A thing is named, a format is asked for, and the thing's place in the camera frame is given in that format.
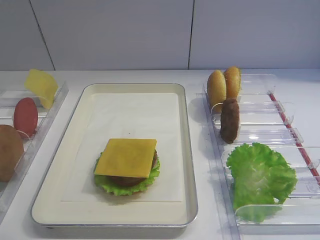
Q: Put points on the brown meat patty on lettuce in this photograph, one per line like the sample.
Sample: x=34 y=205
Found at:
x=132 y=181

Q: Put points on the brown meat patty upright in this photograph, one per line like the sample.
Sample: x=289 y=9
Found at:
x=229 y=120

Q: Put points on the green lettuce under patty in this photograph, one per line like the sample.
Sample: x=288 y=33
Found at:
x=110 y=187

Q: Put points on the green lettuce leaf in rack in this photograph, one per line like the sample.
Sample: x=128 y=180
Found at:
x=262 y=181

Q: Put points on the pale yellow cheese slice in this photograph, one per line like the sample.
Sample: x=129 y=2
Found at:
x=43 y=85

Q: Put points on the red tomato slice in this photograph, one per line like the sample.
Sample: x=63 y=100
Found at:
x=25 y=118

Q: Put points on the white parchment paper sheet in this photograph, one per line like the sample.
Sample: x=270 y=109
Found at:
x=126 y=115

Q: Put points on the tan bun half front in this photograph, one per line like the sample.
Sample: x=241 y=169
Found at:
x=216 y=90

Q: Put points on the tan bun half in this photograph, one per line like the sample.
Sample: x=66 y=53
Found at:
x=232 y=77
x=216 y=90

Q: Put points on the tan bun half rear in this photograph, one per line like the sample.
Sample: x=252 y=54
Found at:
x=232 y=77

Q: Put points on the clear acrylic rack left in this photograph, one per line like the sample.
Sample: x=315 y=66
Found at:
x=9 y=97

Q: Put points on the clear acrylic rack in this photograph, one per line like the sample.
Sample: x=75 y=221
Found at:
x=266 y=120
x=9 y=97

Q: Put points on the clear acrylic rack right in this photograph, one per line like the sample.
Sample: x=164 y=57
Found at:
x=266 y=120

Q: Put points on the cream metal baking tray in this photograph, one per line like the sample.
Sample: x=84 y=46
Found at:
x=49 y=208

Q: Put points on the brown bun half left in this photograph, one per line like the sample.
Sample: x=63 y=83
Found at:
x=11 y=150

